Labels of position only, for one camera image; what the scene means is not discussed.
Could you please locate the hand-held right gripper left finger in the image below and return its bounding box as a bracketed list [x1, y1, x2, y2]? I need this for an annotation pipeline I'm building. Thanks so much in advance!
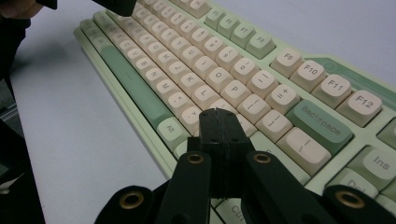
[187, 107, 228, 200]

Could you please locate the green and cream keyboard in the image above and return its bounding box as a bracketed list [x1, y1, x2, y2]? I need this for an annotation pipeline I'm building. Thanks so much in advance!
[73, 0, 396, 224]

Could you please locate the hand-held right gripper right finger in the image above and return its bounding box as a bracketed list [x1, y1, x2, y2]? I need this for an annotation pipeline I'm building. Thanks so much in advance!
[218, 107, 255, 199]

